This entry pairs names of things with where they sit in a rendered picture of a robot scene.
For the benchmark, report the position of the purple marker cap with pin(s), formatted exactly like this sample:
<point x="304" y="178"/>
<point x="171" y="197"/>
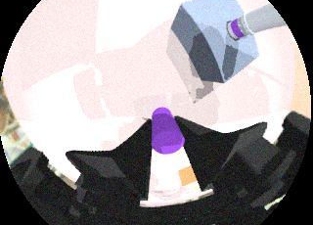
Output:
<point x="167" y="137"/>

